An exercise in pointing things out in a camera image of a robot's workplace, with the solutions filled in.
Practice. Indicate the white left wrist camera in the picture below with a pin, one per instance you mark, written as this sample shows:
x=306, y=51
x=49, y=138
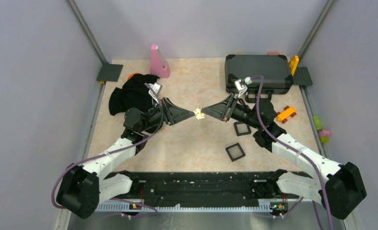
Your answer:
x=154, y=90

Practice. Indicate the aluminium frame rail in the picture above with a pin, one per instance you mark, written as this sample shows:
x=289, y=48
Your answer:
x=274, y=206

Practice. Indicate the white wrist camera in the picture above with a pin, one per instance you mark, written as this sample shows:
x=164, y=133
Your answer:
x=241, y=86
x=154, y=90

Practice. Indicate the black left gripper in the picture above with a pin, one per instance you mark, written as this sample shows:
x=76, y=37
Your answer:
x=172, y=114

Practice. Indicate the yellow toy piece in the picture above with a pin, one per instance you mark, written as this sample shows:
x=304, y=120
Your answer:
x=293, y=63

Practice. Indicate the salmon toy block behind case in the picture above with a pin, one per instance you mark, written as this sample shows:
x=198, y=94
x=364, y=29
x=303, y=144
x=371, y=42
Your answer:
x=273, y=53

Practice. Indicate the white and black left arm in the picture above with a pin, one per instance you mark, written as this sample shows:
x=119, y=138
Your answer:
x=88, y=183

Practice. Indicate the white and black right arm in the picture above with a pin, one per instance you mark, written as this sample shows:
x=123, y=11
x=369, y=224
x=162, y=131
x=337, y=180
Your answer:
x=338, y=187

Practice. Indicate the pink wedge stand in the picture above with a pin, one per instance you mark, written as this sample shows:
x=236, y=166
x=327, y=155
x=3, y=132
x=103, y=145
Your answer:
x=159, y=66

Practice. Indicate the black square frame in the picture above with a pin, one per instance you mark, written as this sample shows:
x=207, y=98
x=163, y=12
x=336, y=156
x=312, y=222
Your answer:
x=242, y=129
x=235, y=152

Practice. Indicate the small gold brooch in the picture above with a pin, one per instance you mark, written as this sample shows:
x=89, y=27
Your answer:
x=199, y=114

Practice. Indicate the dark grey baseplate left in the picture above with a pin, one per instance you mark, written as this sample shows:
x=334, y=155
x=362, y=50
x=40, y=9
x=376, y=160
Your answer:
x=110, y=72

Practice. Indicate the dark grey baseplate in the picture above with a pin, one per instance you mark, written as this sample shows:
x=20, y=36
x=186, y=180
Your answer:
x=302, y=77
x=110, y=72

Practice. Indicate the black printed t-shirt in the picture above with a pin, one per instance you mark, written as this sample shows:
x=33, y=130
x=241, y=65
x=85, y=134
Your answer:
x=133, y=94

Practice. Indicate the dark grey baseplate right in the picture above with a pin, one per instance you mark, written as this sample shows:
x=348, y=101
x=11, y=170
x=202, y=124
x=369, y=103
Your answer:
x=302, y=77

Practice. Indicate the pink toy block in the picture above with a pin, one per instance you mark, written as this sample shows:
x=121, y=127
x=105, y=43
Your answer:
x=324, y=136

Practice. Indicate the orange toy car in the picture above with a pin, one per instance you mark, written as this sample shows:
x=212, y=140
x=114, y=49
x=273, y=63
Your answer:
x=288, y=111

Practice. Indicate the black hard carrying case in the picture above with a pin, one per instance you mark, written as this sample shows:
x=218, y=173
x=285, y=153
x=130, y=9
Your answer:
x=278, y=78

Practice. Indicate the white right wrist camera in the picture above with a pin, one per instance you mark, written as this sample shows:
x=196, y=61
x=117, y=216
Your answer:
x=241, y=86

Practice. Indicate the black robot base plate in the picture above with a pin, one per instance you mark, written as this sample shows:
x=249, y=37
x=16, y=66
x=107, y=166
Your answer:
x=201, y=189

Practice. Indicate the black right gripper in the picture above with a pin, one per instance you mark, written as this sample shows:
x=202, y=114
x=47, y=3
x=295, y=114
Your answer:
x=223, y=109

